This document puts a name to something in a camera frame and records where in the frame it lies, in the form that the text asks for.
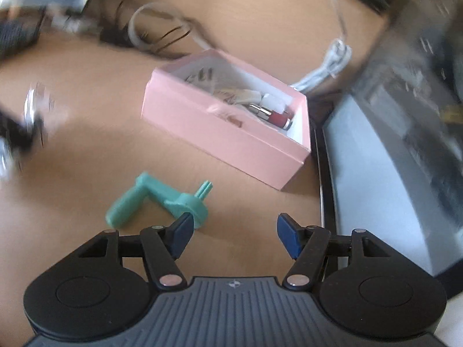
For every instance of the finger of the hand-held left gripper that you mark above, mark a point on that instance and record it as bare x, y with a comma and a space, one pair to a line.
18, 132

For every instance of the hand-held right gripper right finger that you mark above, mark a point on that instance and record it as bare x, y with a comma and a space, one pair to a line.
288, 234

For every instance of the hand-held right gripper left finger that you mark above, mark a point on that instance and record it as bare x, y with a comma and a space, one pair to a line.
181, 235

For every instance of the pink cardboard box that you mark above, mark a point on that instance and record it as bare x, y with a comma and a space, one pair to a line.
217, 137

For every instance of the black keyboard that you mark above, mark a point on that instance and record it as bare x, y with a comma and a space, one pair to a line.
18, 36

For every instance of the grey computer case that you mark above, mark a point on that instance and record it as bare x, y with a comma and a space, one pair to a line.
390, 173

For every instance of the red lipstick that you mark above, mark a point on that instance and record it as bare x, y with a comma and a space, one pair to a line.
273, 115

